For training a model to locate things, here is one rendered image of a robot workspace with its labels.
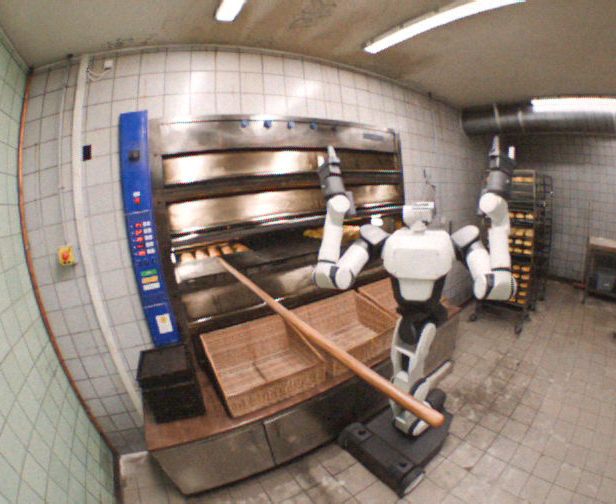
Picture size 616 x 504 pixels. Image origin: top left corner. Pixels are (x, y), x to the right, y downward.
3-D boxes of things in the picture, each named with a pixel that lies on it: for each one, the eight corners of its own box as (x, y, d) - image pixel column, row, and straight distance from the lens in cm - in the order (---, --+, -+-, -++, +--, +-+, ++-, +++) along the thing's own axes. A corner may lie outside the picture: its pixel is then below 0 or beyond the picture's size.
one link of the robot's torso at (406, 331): (428, 319, 150) (431, 287, 143) (448, 326, 144) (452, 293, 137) (394, 340, 130) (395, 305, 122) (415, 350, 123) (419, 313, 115)
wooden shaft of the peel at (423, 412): (444, 424, 57) (448, 414, 55) (434, 433, 55) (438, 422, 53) (222, 260, 195) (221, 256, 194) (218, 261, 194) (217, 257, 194)
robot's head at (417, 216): (406, 226, 116) (405, 205, 115) (430, 226, 115) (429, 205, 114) (403, 229, 109) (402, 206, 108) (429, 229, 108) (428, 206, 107)
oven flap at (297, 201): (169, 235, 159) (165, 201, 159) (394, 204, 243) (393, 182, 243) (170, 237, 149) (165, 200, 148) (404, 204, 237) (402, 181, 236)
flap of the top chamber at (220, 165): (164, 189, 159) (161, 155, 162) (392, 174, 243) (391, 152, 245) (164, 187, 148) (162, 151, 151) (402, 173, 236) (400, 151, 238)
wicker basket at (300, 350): (209, 371, 182) (198, 334, 168) (287, 346, 193) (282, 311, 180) (232, 420, 144) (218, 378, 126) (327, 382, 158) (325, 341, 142)
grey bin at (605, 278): (594, 288, 485) (597, 272, 479) (594, 279, 533) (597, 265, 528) (613, 292, 489) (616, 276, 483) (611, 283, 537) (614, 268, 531)
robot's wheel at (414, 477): (401, 491, 184) (423, 467, 181) (407, 496, 183) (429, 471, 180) (390, 492, 165) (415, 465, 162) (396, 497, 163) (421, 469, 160)
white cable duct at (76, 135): (143, 421, 205) (82, 55, 189) (150, 419, 204) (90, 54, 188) (144, 422, 204) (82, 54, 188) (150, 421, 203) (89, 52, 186)
